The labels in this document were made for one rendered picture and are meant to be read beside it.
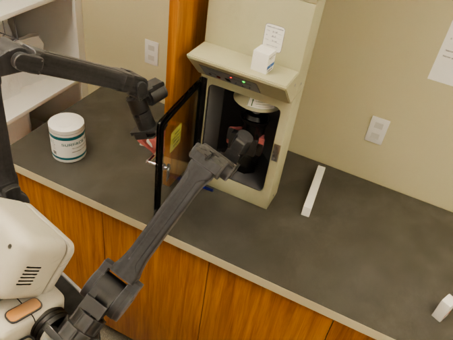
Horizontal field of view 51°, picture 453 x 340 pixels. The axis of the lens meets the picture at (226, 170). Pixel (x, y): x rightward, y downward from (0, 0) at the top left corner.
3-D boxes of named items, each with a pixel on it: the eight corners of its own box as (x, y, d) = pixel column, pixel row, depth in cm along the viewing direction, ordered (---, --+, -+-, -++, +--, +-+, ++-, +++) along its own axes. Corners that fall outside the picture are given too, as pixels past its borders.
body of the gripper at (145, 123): (141, 127, 153) (133, 107, 150) (167, 125, 149) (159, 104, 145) (131, 137, 148) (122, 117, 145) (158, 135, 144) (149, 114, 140)
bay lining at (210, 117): (227, 134, 197) (238, 57, 174) (285, 156, 190) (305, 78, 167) (199, 165, 179) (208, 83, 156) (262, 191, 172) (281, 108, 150)
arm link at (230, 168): (185, 157, 114) (222, 183, 113) (199, 138, 114) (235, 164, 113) (206, 164, 157) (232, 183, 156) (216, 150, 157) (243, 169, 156)
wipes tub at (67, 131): (67, 139, 194) (63, 108, 184) (93, 150, 190) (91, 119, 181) (44, 155, 184) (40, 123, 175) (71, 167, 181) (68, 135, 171)
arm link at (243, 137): (207, 164, 154) (228, 179, 153) (221, 139, 146) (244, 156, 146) (223, 147, 163) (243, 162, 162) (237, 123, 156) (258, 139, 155)
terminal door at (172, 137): (193, 171, 180) (202, 77, 154) (155, 223, 157) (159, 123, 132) (191, 171, 180) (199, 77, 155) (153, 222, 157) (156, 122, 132)
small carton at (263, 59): (257, 63, 141) (261, 44, 137) (273, 68, 139) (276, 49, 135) (250, 69, 137) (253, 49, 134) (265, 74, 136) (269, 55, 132)
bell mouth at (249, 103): (245, 80, 172) (248, 67, 168) (291, 96, 167) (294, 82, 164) (224, 101, 159) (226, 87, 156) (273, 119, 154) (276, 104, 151)
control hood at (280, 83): (201, 69, 155) (203, 40, 148) (293, 100, 146) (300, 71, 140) (183, 83, 146) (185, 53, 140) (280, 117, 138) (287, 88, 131)
